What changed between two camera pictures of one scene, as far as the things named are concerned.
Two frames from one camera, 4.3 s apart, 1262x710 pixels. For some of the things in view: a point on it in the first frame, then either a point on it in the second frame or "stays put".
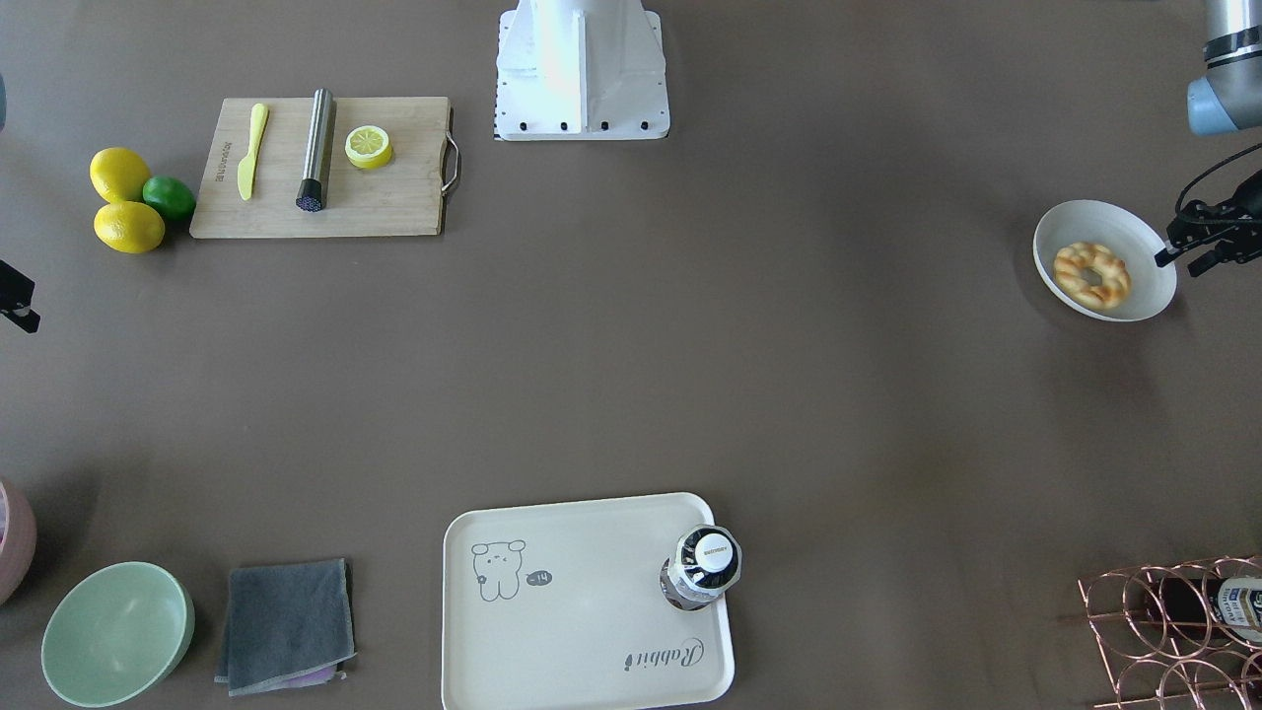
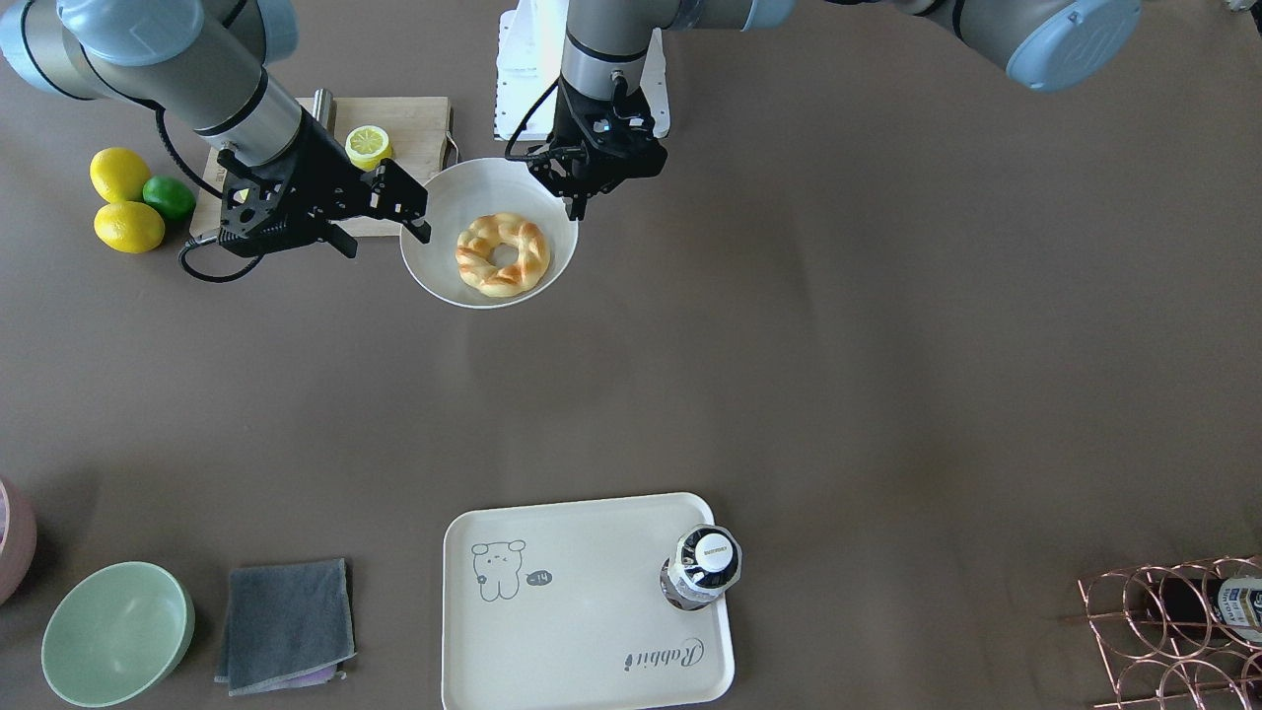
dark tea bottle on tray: x=706 y=563 stays put
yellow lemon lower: x=129 y=227 stays put
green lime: x=171 y=195 stays put
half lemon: x=368 y=147 stays put
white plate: x=1098 y=258 to x=501 y=237
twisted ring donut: x=1092 y=275 to x=479 y=238
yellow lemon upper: x=118 y=175 stays put
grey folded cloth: x=287 y=625 stays put
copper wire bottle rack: x=1185 y=635 stays put
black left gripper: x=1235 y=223 to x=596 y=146
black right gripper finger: x=16 y=300 to x=289 y=202
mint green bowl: x=116 y=633 stays put
